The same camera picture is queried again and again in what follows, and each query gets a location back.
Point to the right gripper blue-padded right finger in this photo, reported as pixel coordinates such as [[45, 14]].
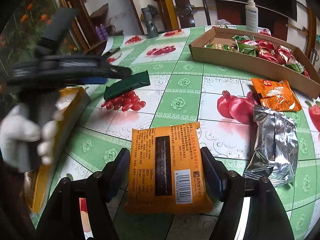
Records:
[[215, 174]]

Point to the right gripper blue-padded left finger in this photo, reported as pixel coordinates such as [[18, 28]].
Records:
[[120, 170]]

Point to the orange biscuit packet with barcode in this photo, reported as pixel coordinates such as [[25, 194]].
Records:
[[166, 173]]

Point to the silver foil snack packet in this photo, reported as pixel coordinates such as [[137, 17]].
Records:
[[275, 152]]

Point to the dark green snack packet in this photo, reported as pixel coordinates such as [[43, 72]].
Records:
[[126, 85]]

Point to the orange snack packet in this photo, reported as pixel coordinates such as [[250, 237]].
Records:
[[277, 96]]

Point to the white-gloved left hand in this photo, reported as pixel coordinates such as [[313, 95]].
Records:
[[28, 135]]

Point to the black smartphone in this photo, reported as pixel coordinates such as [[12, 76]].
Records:
[[111, 52]]

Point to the purple bottles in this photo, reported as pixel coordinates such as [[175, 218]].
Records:
[[101, 32]]

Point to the yellow-rimmed white tray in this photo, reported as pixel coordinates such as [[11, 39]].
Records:
[[36, 187]]

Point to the grey flashlight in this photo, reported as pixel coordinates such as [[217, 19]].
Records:
[[150, 26]]

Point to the cardboard box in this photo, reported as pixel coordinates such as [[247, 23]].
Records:
[[273, 71]]

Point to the green snack packets in box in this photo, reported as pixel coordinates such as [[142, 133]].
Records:
[[243, 44]]

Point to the red snack packets in box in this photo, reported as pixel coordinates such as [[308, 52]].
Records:
[[280, 55]]

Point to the wooden chair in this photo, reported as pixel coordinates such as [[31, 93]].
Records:
[[178, 14]]

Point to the white spray bottle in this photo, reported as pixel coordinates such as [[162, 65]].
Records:
[[251, 12]]

